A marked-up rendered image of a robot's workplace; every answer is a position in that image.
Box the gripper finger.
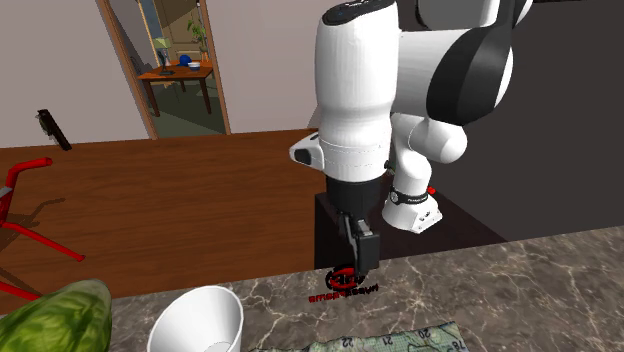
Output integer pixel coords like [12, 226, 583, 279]
[337, 211, 357, 257]
[352, 217, 381, 285]

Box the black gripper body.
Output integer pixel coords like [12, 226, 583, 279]
[324, 175, 384, 219]

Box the dark robot stand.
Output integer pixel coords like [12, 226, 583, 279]
[313, 188, 508, 271]

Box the green map sheet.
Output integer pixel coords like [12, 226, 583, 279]
[247, 320, 470, 352]

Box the white cup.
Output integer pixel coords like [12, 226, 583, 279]
[146, 284, 245, 352]

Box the brown wooden table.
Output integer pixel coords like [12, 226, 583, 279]
[137, 36, 216, 119]

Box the green lettuce head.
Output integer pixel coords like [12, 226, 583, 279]
[0, 278, 114, 352]

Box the wooden door frame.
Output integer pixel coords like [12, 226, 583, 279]
[95, 0, 233, 141]

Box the red metal frame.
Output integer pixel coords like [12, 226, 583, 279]
[0, 156, 87, 301]

